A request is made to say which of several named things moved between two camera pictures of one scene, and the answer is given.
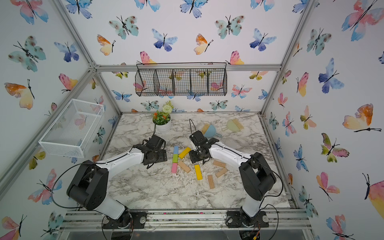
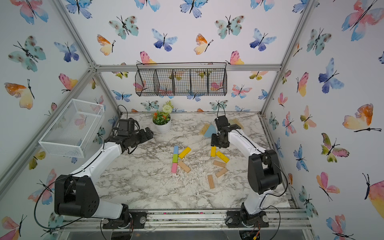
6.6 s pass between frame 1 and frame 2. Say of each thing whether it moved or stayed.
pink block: stayed
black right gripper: moved
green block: stayed
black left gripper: moved
